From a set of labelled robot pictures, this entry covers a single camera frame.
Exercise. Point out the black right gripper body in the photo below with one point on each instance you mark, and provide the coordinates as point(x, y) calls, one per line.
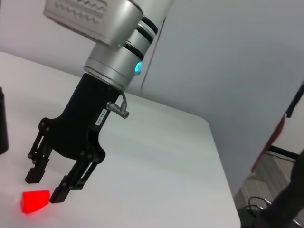
point(80, 128)

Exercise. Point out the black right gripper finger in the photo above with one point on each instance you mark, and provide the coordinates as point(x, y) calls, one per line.
point(35, 175)
point(59, 193)

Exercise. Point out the bright red sloped brick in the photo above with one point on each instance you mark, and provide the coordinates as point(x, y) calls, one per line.
point(33, 200)

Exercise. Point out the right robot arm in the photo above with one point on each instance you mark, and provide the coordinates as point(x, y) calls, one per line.
point(111, 64)

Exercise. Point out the glass carafe black lid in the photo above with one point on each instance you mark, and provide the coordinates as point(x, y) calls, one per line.
point(3, 123)

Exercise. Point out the red black slanted pole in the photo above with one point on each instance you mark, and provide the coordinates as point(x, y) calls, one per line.
point(278, 133)

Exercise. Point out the dark blurry furniture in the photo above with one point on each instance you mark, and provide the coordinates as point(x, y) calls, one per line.
point(285, 202)

